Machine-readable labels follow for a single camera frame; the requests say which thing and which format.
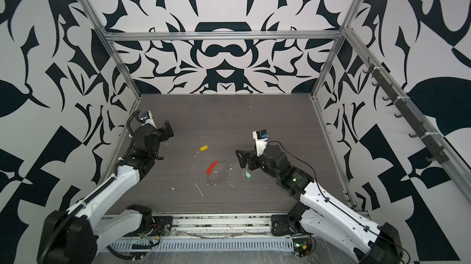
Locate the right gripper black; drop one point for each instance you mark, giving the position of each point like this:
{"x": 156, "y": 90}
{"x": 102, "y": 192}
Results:
{"x": 246, "y": 161}

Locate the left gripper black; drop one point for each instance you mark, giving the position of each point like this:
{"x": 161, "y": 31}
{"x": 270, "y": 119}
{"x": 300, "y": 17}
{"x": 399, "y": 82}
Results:
{"x": 164, "y": 135}

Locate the green key tag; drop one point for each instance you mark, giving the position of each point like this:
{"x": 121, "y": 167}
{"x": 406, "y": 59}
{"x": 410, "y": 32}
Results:
{"x": 248, "y": 175}

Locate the large wire keyring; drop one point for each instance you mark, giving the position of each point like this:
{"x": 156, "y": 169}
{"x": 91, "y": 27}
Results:
{"x": 220, "y": 173}

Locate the red key tag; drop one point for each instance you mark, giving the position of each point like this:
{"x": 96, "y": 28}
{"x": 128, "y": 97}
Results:
{"x": 211, "y": 167}

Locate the yellow key tag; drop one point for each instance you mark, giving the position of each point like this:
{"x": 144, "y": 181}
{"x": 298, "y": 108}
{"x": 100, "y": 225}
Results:
{"x": 204, "y": 148}

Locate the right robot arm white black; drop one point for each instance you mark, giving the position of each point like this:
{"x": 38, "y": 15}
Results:
{"x": 319, "y": 213}

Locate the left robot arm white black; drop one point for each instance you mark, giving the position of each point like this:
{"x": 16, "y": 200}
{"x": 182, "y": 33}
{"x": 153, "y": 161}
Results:
{"x": 77, "y": 235}

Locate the small circuit board green led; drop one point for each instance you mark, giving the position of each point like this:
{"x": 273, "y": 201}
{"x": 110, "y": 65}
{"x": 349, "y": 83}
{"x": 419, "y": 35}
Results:
{"x": 303, "y": 247}

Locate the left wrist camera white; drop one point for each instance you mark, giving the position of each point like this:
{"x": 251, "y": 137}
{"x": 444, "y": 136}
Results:
{"x": 146, "y": 118}

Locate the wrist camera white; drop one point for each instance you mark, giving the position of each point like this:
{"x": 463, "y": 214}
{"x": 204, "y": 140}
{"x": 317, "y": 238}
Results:
{"x": 261, "y": 141}
{"x": 146, "y": 118}

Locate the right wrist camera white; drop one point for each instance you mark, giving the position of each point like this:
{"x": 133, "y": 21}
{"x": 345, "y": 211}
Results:
{"x": 261, "y": 141}

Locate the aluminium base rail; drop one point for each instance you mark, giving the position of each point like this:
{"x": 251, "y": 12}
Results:
{"x": 226, "y": 225}

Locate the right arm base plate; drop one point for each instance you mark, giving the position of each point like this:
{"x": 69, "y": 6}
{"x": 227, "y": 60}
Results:
{"x": 283, "y": 225}

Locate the white slotted cable duct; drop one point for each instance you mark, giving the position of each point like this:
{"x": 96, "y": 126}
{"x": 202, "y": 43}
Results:
{"x": 208, "y": 245}

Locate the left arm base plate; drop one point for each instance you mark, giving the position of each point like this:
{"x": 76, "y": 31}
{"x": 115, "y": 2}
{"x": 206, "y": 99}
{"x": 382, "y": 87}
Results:
{"x": 160, "y": 226}

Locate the wall hook rack dark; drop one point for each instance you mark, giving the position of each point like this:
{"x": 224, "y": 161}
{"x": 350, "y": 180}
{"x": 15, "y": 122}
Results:
{"x": 408, "y": 111}

